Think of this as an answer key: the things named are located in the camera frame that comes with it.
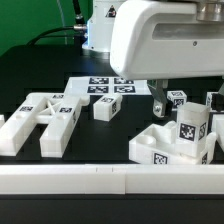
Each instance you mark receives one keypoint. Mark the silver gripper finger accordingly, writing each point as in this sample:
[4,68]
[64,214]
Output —
[218,100]

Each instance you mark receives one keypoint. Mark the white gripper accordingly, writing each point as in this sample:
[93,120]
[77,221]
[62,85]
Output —
[160,40]

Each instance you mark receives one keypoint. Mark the white chair seat part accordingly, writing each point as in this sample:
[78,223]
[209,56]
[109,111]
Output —
[156,146]

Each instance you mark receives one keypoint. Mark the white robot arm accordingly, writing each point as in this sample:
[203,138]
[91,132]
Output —
[100,27]

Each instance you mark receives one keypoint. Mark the white right tagged cube block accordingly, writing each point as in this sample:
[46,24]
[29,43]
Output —
[209,99]

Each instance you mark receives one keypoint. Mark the white tagged cube block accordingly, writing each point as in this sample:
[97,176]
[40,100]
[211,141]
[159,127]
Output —
[209,99]
[177,97]

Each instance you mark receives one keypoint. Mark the white part at right edge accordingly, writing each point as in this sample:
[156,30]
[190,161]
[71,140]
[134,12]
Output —
[218,128]

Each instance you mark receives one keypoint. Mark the white part at edge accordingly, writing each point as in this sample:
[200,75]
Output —
[218,128]
[2,120]

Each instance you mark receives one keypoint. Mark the white sheet with four tags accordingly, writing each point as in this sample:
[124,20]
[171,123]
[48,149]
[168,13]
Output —
[105,85]

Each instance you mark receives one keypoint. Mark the white part at left edge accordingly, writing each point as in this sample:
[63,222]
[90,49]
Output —
[2,120]

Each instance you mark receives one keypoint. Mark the white chair back frame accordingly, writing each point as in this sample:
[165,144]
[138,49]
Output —
[58,111]

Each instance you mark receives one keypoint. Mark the white front rail fixture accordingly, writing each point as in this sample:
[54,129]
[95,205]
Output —
[112,179]

